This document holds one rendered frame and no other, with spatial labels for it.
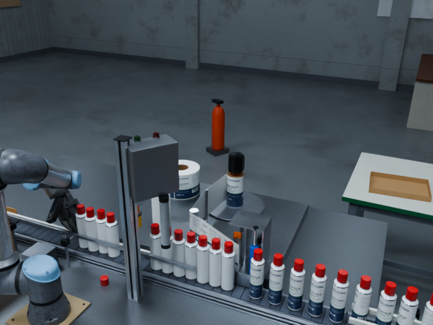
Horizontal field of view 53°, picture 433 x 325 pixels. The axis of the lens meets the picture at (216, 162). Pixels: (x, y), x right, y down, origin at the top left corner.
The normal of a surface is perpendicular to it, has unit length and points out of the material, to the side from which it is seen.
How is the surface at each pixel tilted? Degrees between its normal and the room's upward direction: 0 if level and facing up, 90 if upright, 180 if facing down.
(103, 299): 0
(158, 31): 90
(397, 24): 90
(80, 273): 0
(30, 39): 90
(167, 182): 90
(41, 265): 8
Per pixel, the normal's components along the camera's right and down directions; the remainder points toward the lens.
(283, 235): 0.01, -0.91
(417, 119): -0.43, 0.36
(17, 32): 0.90, 0.18
